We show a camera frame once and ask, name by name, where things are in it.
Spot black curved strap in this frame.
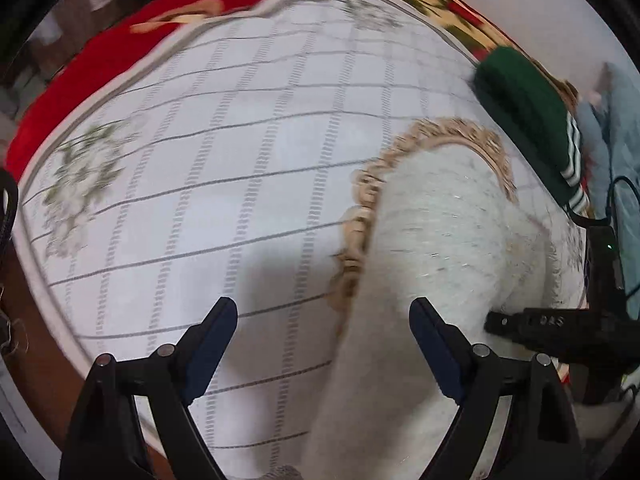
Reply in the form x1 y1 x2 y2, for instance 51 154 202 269
0 166 21 262

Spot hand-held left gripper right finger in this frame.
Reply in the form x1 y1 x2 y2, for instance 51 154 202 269
408 297 584 480

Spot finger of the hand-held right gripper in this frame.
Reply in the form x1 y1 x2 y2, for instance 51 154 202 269
483 309 592 358

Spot black cable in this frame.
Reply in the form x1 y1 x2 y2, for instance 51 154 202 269
567 174 640 228

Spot green folded sweater white stripes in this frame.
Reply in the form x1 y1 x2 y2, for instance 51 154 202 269
472 46 592 217

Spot blue duvet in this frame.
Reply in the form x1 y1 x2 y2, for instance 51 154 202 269
574 61 640 322

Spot white fuzzy jacket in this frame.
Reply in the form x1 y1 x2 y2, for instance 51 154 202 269
301 117 589 480

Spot red floral blanket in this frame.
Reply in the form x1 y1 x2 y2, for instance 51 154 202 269
4 0 553 183

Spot white checked floral sheet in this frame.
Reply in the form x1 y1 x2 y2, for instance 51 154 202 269
12 0 589 480

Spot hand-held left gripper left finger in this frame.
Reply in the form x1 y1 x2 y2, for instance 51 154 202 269
59 297 239 480

